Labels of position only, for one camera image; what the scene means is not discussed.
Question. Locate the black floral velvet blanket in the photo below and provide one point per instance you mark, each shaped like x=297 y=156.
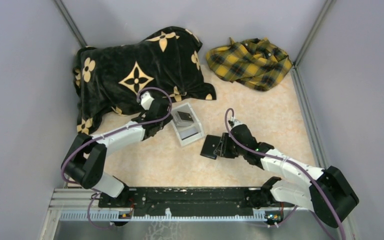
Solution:
x=109 y=79

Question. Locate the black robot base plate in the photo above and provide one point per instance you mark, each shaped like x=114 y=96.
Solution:
x=191 y=201

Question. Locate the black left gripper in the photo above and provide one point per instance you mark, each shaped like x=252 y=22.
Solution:
x=167 y=119

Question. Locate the white plastic card tray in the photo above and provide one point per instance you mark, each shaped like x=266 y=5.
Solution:
x=187 y=133

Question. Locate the yellow plaid cloth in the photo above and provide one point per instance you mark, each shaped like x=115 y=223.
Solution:
x=255 y=63

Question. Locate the black leather card holder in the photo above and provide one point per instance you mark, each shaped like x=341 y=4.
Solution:
x=209 y=147

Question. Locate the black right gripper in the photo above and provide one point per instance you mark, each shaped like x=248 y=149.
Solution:
x=222 y=150

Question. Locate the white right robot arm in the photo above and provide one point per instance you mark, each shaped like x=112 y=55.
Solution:
x=325 y=192

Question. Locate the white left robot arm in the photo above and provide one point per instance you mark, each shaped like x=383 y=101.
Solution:
x=85 y=160

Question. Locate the aluminium frame rail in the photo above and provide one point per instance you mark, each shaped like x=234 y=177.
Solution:
x=74 y=213

